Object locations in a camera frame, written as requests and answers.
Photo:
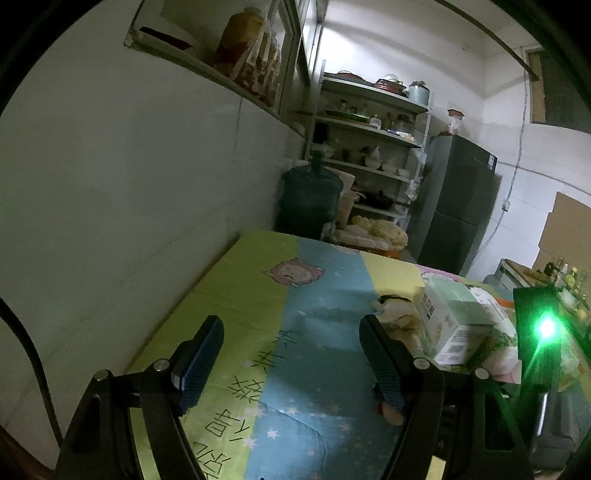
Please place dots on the wall socket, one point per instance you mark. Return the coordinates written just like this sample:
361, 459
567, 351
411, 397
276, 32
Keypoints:
506, 205

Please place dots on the black wok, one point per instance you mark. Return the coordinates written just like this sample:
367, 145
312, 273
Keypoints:
381, 199

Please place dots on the floral tissue pack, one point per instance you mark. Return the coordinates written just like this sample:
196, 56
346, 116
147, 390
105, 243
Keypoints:
503, 323

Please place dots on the orange oil bottle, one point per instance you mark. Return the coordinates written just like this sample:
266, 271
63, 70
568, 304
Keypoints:
264, 64
240, 46

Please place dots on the cardboard wall covering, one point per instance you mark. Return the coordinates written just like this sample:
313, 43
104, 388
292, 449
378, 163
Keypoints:
565, 230

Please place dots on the group of condiment bottles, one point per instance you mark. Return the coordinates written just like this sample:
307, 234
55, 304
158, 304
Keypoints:
568, 277

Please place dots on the colourful cartoon printed blanket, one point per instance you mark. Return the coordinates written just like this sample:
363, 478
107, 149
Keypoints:
323, 286

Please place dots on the yellowish filled bag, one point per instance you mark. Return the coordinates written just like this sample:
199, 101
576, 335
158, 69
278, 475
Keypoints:
378, 233

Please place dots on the soft doll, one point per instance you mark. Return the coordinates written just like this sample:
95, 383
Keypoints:
401, 323

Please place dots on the high wall window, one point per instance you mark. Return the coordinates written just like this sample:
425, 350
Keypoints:
561, 92

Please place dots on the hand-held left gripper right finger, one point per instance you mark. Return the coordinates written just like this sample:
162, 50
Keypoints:
383, 364

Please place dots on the sliding glass window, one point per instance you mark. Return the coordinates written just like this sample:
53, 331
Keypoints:
295, 46

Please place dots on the kitchen counter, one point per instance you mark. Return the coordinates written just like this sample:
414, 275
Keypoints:
517, 272

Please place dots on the metal shelf rack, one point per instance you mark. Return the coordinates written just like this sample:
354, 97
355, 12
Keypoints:
369, 127

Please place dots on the large water jug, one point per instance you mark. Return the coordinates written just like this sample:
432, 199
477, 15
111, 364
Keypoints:
307, 198

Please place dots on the red pot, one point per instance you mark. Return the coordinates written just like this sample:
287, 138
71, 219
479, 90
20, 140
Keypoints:
390, 84

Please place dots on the green tissue box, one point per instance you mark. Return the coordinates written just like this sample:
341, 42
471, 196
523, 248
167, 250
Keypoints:
455, 314

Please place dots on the teal enamel pot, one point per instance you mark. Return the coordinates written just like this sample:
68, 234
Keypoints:
419, 93

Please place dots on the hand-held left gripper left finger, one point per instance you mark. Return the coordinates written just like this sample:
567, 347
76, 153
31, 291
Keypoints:
201, 364

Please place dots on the glass jar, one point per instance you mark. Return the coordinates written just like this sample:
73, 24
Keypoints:
456, 123

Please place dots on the white ceramic jug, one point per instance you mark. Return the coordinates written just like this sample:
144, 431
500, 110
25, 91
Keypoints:
373, 159

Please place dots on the metal ceiling rod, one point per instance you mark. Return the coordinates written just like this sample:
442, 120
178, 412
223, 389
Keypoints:
489, 32

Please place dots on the dark refrigerator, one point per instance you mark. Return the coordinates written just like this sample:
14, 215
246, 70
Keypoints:
452, 198

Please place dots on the flat dark pan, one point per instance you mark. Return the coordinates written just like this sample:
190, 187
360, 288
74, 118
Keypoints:
349, 74

